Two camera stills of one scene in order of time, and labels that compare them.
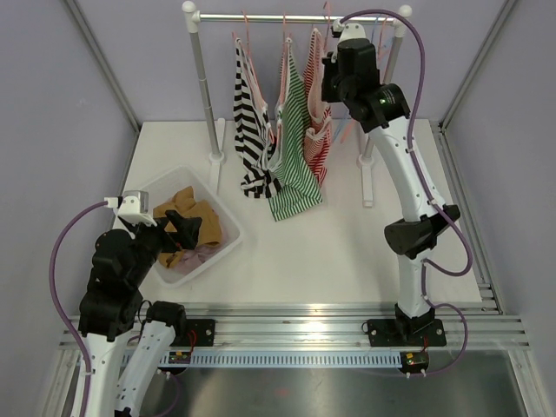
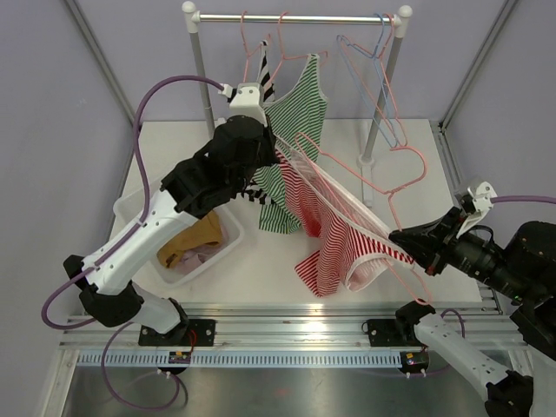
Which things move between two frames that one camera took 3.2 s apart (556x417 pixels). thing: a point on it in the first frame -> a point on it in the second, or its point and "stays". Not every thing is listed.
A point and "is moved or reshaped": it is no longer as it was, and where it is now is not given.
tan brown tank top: [210, 231] stays
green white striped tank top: [297, 187] is moved or reshaped
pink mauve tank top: [193, 258] stays
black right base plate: [407, 333] stays
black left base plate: [199, 332] stays
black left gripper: [188, 228] -> [269, 156]
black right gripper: [327, 95] -> [426, 242]
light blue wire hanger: [374, 29] is moved or reshaped
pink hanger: [327, 3] is moved or reshaped
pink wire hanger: [347, 133] is moved or reshaped
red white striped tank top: [317, 134] -> [355, 246]
